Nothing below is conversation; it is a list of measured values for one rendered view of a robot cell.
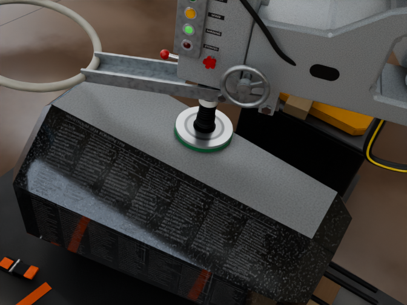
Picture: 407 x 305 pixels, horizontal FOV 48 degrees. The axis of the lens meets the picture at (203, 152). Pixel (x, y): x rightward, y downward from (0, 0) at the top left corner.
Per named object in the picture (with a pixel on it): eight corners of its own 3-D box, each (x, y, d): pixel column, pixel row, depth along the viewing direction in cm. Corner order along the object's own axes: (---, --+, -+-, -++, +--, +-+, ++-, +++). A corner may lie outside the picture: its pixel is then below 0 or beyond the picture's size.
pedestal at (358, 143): (266, 128, 301) (297, 31, 247) (360, 178, 282) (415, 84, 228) (212, 190, 261) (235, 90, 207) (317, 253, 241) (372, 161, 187)
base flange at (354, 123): (304, 44, 240) (307, 36, 236) (394, 85, 225) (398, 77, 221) (260, 89, 210) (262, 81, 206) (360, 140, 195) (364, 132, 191)
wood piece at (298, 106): (296, 86, 208) (299, 77, 204) (317, 94, 206) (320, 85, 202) (282, 111, 195) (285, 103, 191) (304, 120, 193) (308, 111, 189)
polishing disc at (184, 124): (163, 130, 167) (163, 127, 167) (196, 101, 180) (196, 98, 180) (212, 158, 161) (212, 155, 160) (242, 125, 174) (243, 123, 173)
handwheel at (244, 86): (268, 95, 144) (280, 56, 133) (263, 115, 137) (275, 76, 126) (222, 83, 145) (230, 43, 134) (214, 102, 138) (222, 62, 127)
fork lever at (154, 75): (284, 83, 159) (286, 71, 155) (276, 118, 146) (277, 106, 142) (101, 57, 173) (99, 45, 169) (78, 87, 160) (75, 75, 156)
